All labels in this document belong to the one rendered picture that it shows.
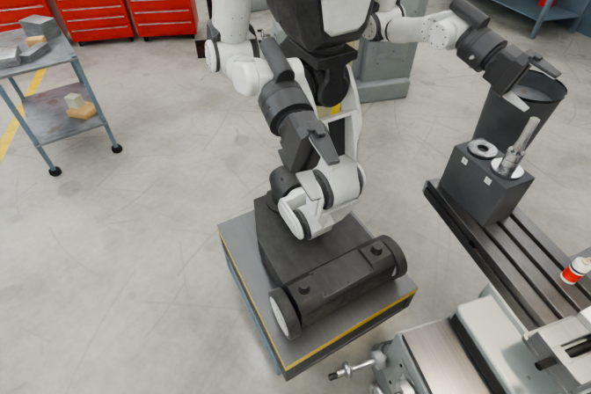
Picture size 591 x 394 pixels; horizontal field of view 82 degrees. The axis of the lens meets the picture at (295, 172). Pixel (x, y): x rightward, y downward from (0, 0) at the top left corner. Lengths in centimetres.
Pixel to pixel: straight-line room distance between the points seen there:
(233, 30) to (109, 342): 174
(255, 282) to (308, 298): 36
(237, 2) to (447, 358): 114
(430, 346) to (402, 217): 135
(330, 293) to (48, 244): 192
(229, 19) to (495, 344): 112
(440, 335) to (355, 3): 100
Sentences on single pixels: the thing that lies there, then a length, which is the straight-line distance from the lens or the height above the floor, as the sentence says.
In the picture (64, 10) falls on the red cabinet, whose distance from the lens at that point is 516.
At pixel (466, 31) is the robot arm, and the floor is 152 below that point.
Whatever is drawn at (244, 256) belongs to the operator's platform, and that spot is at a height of 40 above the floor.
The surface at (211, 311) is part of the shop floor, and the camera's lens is 207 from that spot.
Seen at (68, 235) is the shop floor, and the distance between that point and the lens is 272.
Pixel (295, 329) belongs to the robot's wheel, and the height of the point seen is 54.
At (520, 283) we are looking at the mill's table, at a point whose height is 93.
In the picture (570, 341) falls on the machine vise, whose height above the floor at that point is 99.
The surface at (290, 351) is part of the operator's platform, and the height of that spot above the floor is 40.
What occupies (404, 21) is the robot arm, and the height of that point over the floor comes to 149.
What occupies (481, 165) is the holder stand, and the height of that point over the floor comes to 112.
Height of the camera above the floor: 184
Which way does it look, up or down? 44 degrees down
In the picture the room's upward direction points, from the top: straight up
